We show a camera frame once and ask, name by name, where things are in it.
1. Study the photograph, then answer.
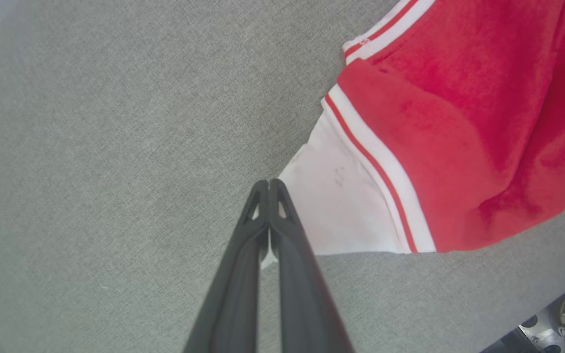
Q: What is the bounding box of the red and white garment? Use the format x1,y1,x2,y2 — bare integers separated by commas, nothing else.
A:
261,0,565,269

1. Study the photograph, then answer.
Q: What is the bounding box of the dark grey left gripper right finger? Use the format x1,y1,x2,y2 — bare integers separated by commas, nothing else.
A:
269,178,355,353

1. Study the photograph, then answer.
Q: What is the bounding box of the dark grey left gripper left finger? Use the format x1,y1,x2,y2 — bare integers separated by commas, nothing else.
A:
182,179,270,353

